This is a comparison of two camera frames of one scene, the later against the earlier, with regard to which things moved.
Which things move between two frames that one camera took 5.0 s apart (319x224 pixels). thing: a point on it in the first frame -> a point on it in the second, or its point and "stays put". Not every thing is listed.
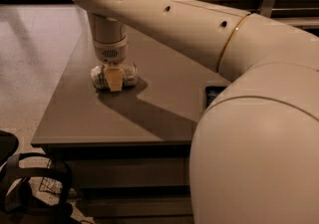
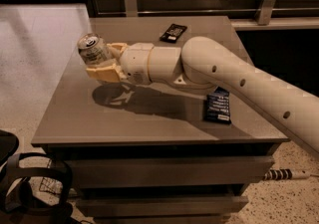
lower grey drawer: (137, 206) stays put
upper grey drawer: (130, 171) stays put
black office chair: (34, 186) stays put
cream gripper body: (110, 52) -> (135, 63)
